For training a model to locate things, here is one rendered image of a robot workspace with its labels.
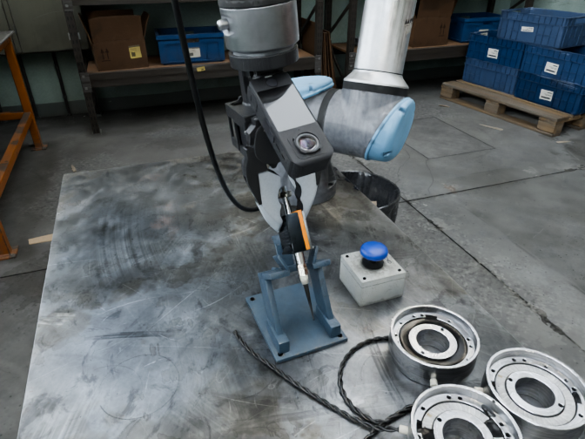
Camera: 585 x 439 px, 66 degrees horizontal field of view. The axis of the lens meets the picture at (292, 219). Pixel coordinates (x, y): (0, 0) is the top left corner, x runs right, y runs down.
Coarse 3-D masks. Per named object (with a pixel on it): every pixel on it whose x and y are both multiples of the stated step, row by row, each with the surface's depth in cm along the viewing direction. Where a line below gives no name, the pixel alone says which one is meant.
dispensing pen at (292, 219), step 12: (288, 192) 55; (288, 204) 55; (288, 216) 53; (288, 228) 53; (300, 228) 54; (288, 240) 54; (300, 240) 53; (288, 252) 54; (300, 252) 55; (300, 264) 55; (300, 276) 55; (312, 312) 55
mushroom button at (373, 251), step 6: (366, 246) 65; (372, 246) 65; (378, 246) 65; (384, 246) 65; (360, 252) 65; (366, 252) 64; (372, 252) 64; (378, 252) 64; (384, 252) 64; (366, 258) 64; (372, 258) 63; (378, 258) 63; (384, 258) 64
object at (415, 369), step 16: (400, 320) 58; (448, 320) 58; (464, 320) 57; (416, 336) 56; (432, 336) 58; (448, 336) 56; (464, 336) 56; (400, 352) 53; (448, 352) 54; (400, 368) 55; (416, 368) 52; (432, 368) 51; (448, 368) 50; (464, 368) 51
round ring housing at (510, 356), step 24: (504, 360) 53; (528, 360) 53; (552, 360) 51; (528, 384) 51; (552, 384) 50; (576, 384) 49; (504, 408) 46; (528, 408) 47; (552, 408) 47; (576, 408) 48; (528, 432) 45; (552, 432) 44; (576, 432) 45
